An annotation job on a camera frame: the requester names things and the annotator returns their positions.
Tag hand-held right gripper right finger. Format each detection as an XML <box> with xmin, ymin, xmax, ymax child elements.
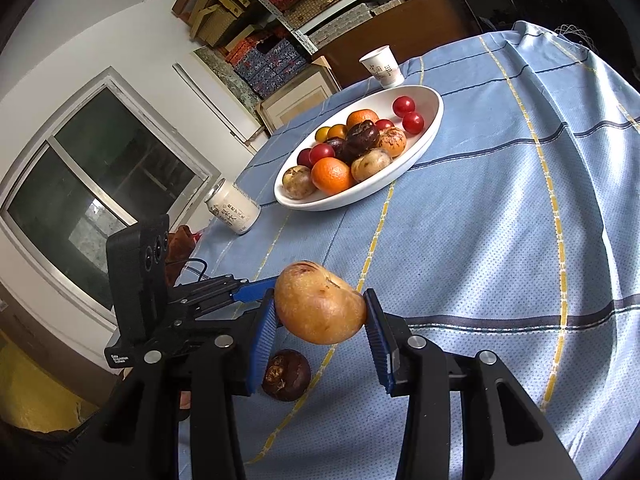
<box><xmin>362</xmin><ymin>287</ymin><xmax>583</xmax><ymax>480</ymax></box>

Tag dark brown mangosteen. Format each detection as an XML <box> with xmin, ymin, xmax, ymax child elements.
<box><xmin>262</xmin><ymin>349</ymin><xmax>312</xmax><ymax>402</ymax></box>
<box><xmin>345</xmin><ymin>121</ymin><xmax>381</xmax><ymax>158</ymax></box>

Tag green patterned panel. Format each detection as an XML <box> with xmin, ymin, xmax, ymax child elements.
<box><xmin>194</xmin><ymin>46</ymin><xmax>261</xmax><ymax>111</ymax></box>

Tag white metal shelf rack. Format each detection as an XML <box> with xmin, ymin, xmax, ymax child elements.
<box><xmin>210</xmin><ymin>0</ymin><xmax>453</xmax><ymax>56</ymax></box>

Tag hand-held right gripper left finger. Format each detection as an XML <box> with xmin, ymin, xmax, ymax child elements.
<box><xmin>85</xmin><ymin>299</ymin><xmax>278</xmax><ymax>480</ymax></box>

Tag white beverage can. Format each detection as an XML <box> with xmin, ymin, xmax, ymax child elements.
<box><xmin>204</xmin><ymin>178</ymin><xmax>262</xmax><ymax>236</ymax></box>

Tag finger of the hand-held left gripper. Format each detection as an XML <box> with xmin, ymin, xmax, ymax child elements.
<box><xmin>170</xmin><ymin>275</ymin><xmax>277</xmax><ymax>311</ymax></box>
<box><xmin>175</xmin><ymin>304</ymin><xmax>261</xmax><ymax>340</ymax></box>

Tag speckled orange passion fruit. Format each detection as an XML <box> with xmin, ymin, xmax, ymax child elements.
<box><xmin>377</xmin><ymin>127</ymin><xmax>407</xmax><ymax>157</ymax></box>

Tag yellow cloth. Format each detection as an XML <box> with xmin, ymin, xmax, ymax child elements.
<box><xmin>0</xmin><ymin>340</ymin><xmax>101</xmax><ymax>431</ymax></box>

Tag blue patterned box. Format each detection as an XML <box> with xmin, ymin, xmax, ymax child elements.
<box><xmin>235</xmin><ymin>57</ymin><xmax>281</xmax><ymax>100</ymax></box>
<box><xmin>255</xmin><ymin>37</ymin><xmax>308</xmax><ymax>81</ymax></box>

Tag brown cloth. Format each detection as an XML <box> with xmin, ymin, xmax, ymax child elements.
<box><xmin>167</xmin><ymin>225</ymin><xmax>207</xmax><ymax>286</ymax></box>

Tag large orange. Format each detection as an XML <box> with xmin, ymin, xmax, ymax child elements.
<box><xmin>311</xmin><ymin>157</ymin><xmax>356</xmax><ymax>197</ymax></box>
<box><xmin>346</xmin><ymin>109</ymin><xmax>380</xmax><ymax>130</ymax></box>

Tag stack of woven yellow boxes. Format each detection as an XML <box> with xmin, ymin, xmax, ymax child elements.
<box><xmin>172</xmin><ymin>0</ymin><xmax>261</xmax><ymax>46</ymax></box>

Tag black power cord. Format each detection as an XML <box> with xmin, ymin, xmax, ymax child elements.
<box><xmin>177</xmin><ymin>257</ymin><xmax>212</xmax><ymax>282</ymax></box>

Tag blue checked tablecloth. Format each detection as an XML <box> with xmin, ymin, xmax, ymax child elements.
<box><xmin>175</xmin><ymin>20</ymin><xmax>640</xmax><ymax>480</ymax></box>

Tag white framed dark window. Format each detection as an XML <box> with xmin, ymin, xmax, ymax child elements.
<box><xmin>0</xmin><ymin>67</ymin><xmax>216</xmax><ymax>321</ymax></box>

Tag brown wooden board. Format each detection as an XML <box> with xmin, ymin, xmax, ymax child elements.
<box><xmin>312</xmin><ymin>2</ymin><xmax>481</xmax><ymax>93</ymax></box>

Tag tan round fruit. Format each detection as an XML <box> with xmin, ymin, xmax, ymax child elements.
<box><xmin>350</xmin><ymin>149</ymin><xmax>393</xmax><ymax>183</ymax></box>

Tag large yellow-orange fruit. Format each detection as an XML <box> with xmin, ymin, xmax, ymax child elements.
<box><xmin>274</xmin><ymin>261</ymin><xmax>368</xmax><ymax>346</ymax></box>

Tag white oval plate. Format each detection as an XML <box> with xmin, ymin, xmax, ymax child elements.
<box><xmin>274</xmin><ymin>85</ymin><xmax>445</xmax><ymax>212</ymax></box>

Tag brown passion fruit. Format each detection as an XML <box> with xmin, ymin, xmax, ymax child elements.
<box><xmin>282</xmin><ymin>165</ymin><xmax>318</xmax><ymax>199</ymax></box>

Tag white paper cup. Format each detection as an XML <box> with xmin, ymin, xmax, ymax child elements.
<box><xmin>359</xmin><ymin>45</ymin><xmax>406</xmax><ymax>90</ymax></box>

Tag long white board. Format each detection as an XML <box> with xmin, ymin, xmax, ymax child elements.
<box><xmin>172</xmin><ymin>62</ymin><xmax>266</xmax><ymax>146</ymax></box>

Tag orange patterned box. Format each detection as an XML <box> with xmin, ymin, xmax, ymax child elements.
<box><xmin>225</xmin><ymin>35</ymin><xmax>271</xmax><ymax>63</ymax></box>

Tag wooden picture frame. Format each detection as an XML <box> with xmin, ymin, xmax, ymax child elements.
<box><xmin>256</xmin><ymin>65</ymin><xmax>341</xmax><ymax>136</ymax></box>

